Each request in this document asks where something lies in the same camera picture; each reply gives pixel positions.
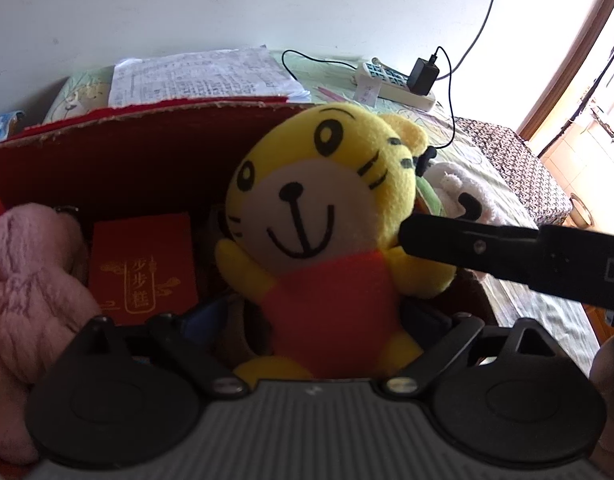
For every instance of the green plush toy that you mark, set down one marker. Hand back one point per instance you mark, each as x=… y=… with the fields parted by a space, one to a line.
x=426 y=201

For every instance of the pink plush toy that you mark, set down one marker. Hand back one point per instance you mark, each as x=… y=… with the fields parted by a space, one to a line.
x=43 y=305

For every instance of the yellow tiger plush toy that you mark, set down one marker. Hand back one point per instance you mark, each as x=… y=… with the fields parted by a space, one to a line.
x=314 y=212

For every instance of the small red booklet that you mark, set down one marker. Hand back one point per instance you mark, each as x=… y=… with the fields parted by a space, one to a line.
x=143 y=266

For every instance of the white power strip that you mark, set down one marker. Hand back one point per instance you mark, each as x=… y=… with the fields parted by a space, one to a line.
x=392 y=86

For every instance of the stack of printed papers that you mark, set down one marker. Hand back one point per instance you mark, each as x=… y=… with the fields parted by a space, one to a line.
x=231 y=73

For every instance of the wooden door frame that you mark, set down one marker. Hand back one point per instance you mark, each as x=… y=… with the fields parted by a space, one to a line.
x=568 y=69

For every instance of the red cardboard box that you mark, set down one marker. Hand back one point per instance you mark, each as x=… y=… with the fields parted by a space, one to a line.
x=161 y=399

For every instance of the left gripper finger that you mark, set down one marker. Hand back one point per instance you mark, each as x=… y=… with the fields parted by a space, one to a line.
x=422 y=372

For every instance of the metal bowl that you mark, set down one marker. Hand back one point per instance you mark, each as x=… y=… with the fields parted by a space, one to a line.
x=580 y=214

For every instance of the brown patterned cloth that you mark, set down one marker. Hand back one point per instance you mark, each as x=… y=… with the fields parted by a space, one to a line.
x=523 y=172

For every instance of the white rabbit plush toy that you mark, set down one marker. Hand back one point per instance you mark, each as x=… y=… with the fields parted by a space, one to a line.
x=461 y=195

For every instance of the pink candy wrapper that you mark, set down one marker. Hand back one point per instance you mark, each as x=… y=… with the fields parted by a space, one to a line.
x=331 y=96

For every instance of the black charger adapter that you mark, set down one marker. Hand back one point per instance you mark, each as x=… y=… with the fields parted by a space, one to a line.
x=423 y=75

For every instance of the pile of clutter bags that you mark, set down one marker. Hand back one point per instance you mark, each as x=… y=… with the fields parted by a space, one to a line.
x=9 y=124

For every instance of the cartoon print bed sheet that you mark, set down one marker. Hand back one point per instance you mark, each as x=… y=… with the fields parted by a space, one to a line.
x=84 y=92

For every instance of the person's right hand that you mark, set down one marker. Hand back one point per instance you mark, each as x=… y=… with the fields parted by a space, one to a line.
x=602 y=376

